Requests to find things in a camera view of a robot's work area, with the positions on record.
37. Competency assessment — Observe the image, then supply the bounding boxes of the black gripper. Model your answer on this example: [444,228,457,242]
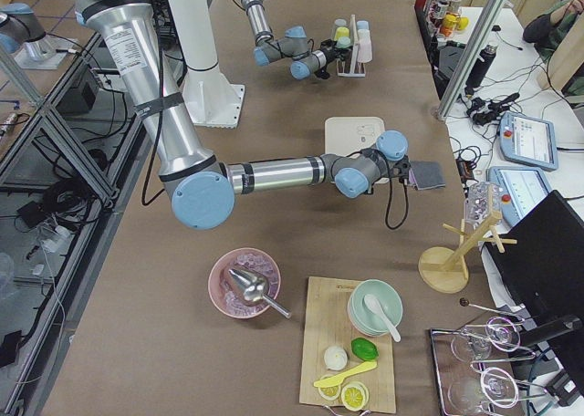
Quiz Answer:
[392,156,411,185]
[318,39,339,78]

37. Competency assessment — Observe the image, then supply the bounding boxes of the white rabbit print tray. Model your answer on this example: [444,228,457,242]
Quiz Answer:
[324,117,385,156]

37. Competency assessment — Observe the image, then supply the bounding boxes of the green plastic cup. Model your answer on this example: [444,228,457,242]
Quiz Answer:
[335,36,352,50]

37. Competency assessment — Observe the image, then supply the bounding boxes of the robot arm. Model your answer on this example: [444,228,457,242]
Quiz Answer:
[75,0,410,229]
[241,0,349,79]

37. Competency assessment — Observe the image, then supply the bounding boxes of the yellow plastic cup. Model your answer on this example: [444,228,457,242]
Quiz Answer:
[333,26,350,42]

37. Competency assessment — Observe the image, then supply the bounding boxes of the pink plastic cup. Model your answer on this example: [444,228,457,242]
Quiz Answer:
[357,40,373,64]

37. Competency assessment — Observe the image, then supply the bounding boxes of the cream white plastic cup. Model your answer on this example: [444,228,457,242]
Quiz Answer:
[358,29,370,44]

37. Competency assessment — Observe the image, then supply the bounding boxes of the light blue plastic cup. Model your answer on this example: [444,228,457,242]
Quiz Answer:
[357,20,370,30]

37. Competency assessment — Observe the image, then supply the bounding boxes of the folded grey cloth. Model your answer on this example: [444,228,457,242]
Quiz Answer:
[409,161,445,191]

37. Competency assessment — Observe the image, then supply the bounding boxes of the clear glass mug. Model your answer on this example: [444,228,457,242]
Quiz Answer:
[464,182,502,227]

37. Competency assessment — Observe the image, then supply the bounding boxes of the wooden mug tree stand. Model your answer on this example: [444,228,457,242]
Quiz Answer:
[418,212,517,294]

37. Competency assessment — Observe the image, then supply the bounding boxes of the lower teach pendant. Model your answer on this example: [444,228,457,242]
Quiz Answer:
[487,166,552,227]

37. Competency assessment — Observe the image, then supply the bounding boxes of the teach pendant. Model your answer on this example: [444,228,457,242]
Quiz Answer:
[487,166,552,227]
[499,111,558,171]

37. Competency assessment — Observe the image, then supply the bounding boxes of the upper teach pendant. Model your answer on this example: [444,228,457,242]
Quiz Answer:
[499,111,558,171]

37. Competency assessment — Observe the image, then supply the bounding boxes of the white ceramic spoon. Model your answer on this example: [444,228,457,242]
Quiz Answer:
[364,294,402,343]

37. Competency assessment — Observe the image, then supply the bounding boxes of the black water bottle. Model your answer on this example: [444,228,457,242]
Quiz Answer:
[466,43,498,88]

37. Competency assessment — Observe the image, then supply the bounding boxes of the stacked mint green bowls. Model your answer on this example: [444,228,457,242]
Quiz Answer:
[348,278,404,337]

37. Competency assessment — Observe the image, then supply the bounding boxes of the black monitor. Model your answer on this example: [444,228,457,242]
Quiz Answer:
[485,191,583,365]

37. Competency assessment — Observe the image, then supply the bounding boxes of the wooden cutting board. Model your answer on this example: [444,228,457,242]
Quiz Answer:
[299,276,397,413]

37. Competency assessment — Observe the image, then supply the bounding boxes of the green lime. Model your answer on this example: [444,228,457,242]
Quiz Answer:
[350,338,379,361]

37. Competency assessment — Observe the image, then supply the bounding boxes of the metal ice scoop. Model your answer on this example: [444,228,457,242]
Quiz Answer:
[227,266,291,318]

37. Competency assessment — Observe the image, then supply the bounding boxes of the upper wine glass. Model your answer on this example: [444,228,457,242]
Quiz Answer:
[451,317,536,363]

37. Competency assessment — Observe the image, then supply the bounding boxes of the wine glass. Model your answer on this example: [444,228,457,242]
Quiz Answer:
[447,367,548,415]
[451,317,536,363]

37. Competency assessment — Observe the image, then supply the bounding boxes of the seated person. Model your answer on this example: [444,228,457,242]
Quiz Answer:
[522,0,584,98]

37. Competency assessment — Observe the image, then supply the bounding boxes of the white garlic bulb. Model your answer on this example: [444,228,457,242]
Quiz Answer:
[323,346,349,371]

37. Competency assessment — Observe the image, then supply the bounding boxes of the yellow plastic knife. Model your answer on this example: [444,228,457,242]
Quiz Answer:
[313,360,378,389]

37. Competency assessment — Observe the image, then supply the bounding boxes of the lemon slice right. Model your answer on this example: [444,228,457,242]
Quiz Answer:
[340,381,370,411]

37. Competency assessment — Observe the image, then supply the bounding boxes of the lemon slice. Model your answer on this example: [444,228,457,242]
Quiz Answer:
[318,385,341,401]
[340,381,370,411]

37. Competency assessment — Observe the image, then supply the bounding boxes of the lemon slice left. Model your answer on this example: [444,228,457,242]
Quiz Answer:
[318,385,341,401]

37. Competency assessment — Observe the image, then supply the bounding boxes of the lower wine glass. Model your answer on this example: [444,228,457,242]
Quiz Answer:
[447,367,548,415]

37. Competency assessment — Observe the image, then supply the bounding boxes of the white wire cup rack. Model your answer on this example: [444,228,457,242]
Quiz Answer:
[337,15,367,78]

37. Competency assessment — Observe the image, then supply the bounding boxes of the aluminium frame post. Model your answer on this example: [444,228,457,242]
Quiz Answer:
[434,0,507,121]

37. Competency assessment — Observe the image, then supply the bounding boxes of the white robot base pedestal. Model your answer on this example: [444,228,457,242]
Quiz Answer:
[168,0,245,129]

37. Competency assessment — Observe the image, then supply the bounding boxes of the black wire glass rack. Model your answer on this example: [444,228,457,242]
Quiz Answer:
[430,328,532,415]

